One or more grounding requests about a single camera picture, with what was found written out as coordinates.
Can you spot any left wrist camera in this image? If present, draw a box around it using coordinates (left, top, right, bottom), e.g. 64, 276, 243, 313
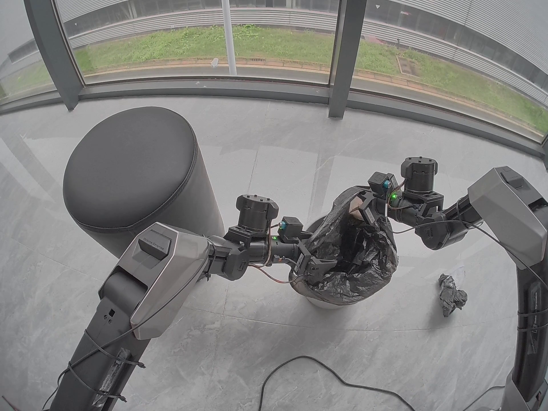
277, 216, 305, 244

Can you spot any crumpled black plastic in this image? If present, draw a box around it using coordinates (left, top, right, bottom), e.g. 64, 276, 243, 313
437, 273, 468, 318

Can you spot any dark grey round chair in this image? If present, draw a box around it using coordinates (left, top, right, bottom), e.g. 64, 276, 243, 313
63, 106, 226, 260

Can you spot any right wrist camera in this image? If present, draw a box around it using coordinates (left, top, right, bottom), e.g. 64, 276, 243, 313
367, 171, 397, 198

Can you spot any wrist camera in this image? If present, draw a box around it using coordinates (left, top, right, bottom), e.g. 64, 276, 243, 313
367, 171, 397, 198
277, 216, 305, 244

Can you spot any black cable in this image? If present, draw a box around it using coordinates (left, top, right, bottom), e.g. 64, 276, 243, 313
259, 355, 416, 411

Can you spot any black plastic bag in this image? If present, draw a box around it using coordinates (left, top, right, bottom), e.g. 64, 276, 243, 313
288, 187, 400, 306

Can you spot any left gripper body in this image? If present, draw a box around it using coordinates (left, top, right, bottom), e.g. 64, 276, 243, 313
252, 238, 312, 280

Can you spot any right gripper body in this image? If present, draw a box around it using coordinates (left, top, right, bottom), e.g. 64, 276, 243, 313
359, 191, 418, 227

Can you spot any window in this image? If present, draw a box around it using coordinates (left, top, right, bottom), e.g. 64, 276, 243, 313
0, 0, 548, 162

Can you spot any white trash bin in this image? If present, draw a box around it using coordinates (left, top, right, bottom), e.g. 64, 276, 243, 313
304, 296, 347, 311

